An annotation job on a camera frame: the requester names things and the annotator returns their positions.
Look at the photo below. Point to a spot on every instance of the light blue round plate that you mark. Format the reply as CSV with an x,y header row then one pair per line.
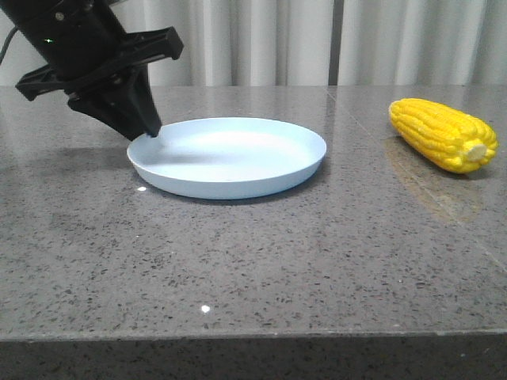
x,y
227,158

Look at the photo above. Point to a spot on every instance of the white pleated curtain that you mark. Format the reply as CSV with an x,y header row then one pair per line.
x,y
317,43

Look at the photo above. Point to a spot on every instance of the yellow corn cob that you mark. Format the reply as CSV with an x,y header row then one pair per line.
x,y
451,139

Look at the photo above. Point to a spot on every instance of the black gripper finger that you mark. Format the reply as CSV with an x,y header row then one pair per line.
x,y
138,114
99,104

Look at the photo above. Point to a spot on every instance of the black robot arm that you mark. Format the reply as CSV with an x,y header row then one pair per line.
x,y
41,20

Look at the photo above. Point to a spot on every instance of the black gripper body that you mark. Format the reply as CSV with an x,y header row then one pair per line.
x,y
81,65

